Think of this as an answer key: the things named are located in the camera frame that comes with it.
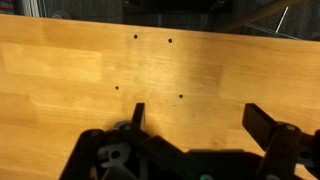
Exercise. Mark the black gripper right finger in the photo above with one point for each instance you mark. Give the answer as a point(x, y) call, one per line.
point(260, 125)

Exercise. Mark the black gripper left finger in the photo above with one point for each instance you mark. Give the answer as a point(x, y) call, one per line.
point(138, 115)

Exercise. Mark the thin white rod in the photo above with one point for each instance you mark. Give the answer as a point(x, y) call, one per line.
point(282, 19)

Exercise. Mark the brown wooden pole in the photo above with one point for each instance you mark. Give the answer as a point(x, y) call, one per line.
point(256, 14)

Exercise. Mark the multicolour striped backdrop panel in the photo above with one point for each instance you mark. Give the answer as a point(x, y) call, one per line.
point(6, 6)

